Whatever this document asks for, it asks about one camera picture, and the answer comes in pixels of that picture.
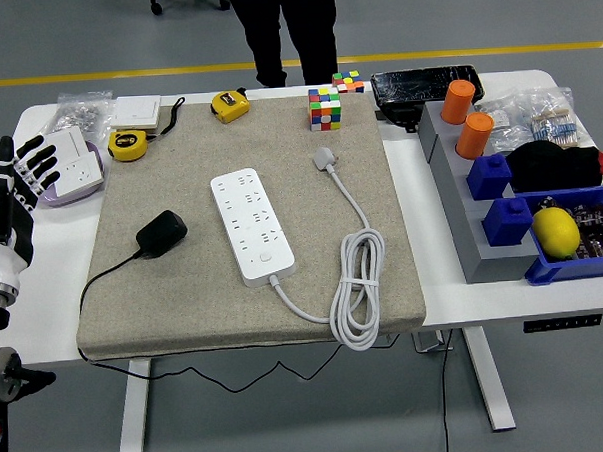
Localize blue plastic bin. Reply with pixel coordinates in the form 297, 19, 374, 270
520, 185, 603, 287

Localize grey stepped block holder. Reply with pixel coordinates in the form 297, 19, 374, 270
415, 97, 541, 287

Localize white table leg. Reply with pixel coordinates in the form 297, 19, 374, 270
111, 359, 156, 452
460, 325, 517, 434

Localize small colourful puzzle cube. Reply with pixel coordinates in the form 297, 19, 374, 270
331, 70, 366, 96

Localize black hanging cable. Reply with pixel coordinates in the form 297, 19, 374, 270
437, 328, 459, 452

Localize dark capacitors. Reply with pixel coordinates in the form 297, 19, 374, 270
537, 194, 603, 265

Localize person's body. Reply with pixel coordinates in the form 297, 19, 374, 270
227, 0, 340, 90

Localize purple bowl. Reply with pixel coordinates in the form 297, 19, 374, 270
30, 142, 106, 209

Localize orange cylinder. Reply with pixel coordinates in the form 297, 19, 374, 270
454, 110, 498, 161
438, 78, 478, 127

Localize grey-brown mat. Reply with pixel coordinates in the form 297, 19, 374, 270
65, 89, 429, 363

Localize white wall switch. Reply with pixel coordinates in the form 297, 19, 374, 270
108, 94, 163, 133

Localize white socket panel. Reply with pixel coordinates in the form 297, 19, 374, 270
50, 153, 106, 197

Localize yellow tape measure with strap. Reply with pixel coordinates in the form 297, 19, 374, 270
105, 95, 190, 164

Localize white and black robot left hand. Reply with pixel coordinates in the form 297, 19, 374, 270
0, 132, 67, 289

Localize blue block with knob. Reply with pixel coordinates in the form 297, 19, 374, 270
465, 153, 515, 203
480, 195, 536, 249

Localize white blank switch panel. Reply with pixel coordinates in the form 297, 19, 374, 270
41, 125, 91, 168

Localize plastic bag of resistors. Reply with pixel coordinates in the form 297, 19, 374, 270
513, 85, 594, 153

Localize metal bracket under table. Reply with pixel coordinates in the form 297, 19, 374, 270
410, 328, 454, 355

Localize clear plastic bag of parts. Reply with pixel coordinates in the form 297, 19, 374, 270
473, 95, 534, 154

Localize plastic bag of screws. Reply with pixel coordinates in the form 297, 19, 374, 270
22, 89, 117, 149

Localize black cloth bundle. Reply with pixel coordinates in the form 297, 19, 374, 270
505, 137, 603, 194

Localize black table control panel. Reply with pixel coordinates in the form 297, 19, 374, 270
523, 313, 603, 334

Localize large colourful puzzle cube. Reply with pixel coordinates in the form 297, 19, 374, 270
307, 86, 343, 133

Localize black plug with cord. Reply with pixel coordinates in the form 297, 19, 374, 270
71, 201, 346, 400

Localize white power strip with cord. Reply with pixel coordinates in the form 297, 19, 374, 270
208, 143, 391, 359

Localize yellow lemon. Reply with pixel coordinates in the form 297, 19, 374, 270
530, 206, 583, 263

